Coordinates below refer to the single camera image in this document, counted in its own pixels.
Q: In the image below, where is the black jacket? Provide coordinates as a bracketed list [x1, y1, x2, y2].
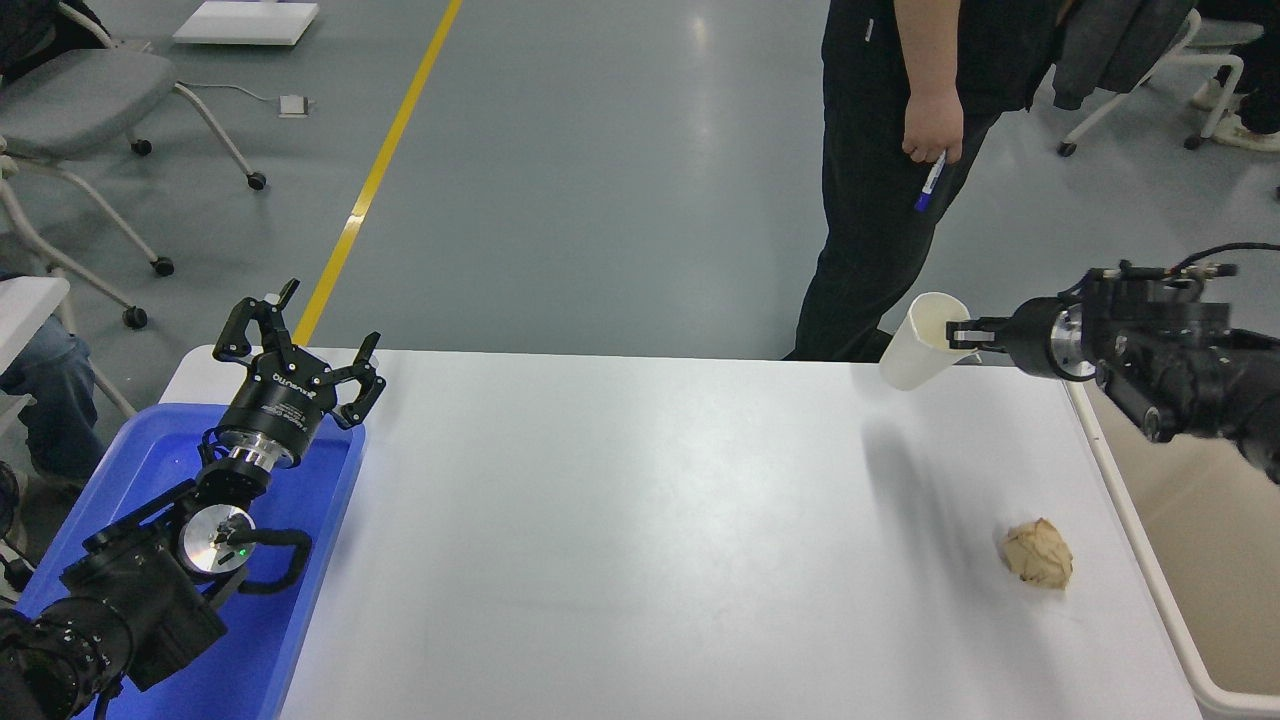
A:
[0, 0, 113, 86]

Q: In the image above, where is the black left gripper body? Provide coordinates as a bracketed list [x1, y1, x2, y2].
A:
[218, 347, 338, 453]

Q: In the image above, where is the standing person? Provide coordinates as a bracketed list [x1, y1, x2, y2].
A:
[782, 0, 1076, 363]

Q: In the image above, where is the grey jacket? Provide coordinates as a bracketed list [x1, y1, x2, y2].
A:
[1050, 0, 1199, 111]

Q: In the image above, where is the seated person with white shoes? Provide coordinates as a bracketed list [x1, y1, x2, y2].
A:
[1190, 0, 1280, 151]

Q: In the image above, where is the flat white board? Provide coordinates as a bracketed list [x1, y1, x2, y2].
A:
[173, 0, 321, 47]

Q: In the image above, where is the white paper cup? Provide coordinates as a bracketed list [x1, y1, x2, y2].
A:
[879, 292, 983, 392]

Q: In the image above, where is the grey wheeled office chair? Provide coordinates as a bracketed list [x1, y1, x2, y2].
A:
[0, 0, 269, 191]

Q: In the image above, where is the crumpled tan paper ball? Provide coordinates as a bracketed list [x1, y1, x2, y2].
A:
[998, 517, 1074, 590]

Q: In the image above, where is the thin white floor cable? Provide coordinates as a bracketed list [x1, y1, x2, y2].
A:
[180, 82, 286, 104]

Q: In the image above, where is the seated person in jeans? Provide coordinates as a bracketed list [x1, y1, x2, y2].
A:
[0, 318, 106, 481]

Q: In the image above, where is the person's hand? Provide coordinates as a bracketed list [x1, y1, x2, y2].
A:
[902, 88, 966, 166]

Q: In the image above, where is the large pale plastic bin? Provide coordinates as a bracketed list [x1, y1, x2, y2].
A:
[1065, 375, 1280, 720]

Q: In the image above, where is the white wheeled chair frame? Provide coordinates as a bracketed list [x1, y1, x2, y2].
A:
[0, 135, 176, 331]

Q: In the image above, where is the white framed wheeled chair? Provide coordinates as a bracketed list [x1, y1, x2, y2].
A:
[1057, 10, 1246, 158]

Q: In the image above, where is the blue plastic tray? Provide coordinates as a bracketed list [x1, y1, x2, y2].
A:
[15, 403, 368, 720]

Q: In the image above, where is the white and blue marker pen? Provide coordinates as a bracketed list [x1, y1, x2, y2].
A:
[913, 150, 948, 213]

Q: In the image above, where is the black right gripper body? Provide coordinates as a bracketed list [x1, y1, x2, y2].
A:
[1005, 297, 1067, 379]

